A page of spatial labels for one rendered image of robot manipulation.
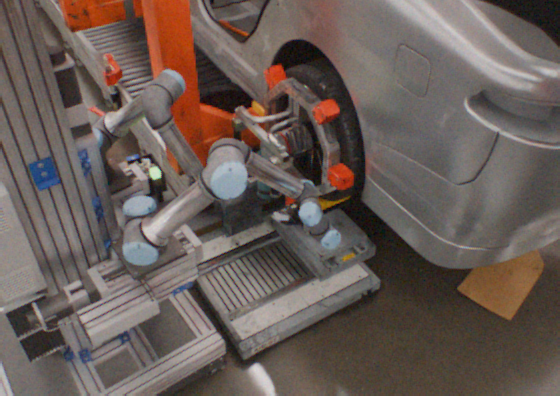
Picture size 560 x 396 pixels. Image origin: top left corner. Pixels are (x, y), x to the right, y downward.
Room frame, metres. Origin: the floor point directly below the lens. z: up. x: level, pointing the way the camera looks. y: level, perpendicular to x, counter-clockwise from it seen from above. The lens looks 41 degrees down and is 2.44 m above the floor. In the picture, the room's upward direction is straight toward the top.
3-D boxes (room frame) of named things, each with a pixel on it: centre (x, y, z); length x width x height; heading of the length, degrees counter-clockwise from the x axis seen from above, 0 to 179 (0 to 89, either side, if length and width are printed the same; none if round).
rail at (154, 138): (3.48, 1.12, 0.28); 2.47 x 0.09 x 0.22; 32
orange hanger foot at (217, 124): (2.57, 0.21, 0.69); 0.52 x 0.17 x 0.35; 122
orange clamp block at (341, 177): (1.89, -0.26, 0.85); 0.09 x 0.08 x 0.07; 32
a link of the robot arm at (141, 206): (1.51, 0.51, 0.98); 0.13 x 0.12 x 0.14; 9
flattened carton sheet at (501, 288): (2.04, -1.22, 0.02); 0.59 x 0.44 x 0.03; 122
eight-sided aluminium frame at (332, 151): (2.16, -0.09, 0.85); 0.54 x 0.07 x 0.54; 32
